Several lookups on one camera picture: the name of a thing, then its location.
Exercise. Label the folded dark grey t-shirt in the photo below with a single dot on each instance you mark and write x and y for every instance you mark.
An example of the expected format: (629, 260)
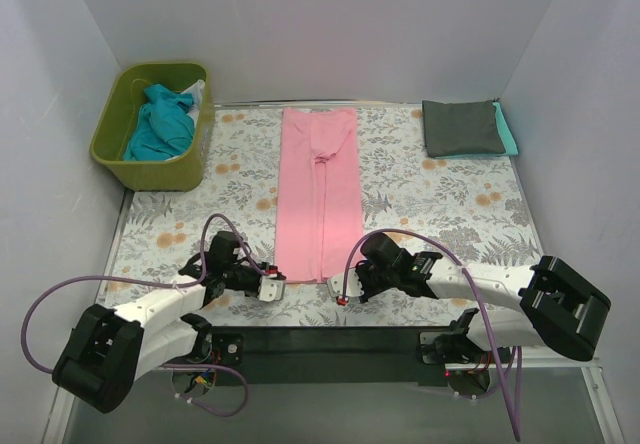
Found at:
(434, 115)

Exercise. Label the teal t-shirt in bin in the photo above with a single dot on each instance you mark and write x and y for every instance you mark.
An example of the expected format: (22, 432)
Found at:
(164, 131)

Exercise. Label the folded teal t-shirt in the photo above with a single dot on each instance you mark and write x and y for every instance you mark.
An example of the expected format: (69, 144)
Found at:
(507, 129)

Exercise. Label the green plastic bin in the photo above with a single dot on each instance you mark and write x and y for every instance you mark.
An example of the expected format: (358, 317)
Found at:
(119, 119)

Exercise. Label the white garment in bin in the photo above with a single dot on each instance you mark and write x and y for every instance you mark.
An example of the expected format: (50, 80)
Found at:
(196, 91)

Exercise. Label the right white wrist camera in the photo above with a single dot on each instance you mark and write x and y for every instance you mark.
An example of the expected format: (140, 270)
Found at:
(345, 288)

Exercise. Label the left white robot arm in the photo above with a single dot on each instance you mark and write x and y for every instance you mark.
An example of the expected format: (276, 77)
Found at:
(110, 348)

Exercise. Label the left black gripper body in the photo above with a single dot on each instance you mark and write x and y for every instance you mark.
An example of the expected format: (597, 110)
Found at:
(252, 280)

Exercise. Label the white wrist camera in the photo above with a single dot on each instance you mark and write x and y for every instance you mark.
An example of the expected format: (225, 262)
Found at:
(345, 288)
(272, 283)

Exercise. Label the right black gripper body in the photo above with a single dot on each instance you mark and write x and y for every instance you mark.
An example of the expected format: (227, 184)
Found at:
(367, 274)

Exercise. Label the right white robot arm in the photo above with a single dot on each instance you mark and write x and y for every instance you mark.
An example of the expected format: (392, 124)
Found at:
(548, 303)

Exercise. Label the pink t-shirt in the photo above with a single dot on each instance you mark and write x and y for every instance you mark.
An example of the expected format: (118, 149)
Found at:
(319, 203)

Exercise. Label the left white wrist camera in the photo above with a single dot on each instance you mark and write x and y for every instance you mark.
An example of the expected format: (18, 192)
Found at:
(272, 283)

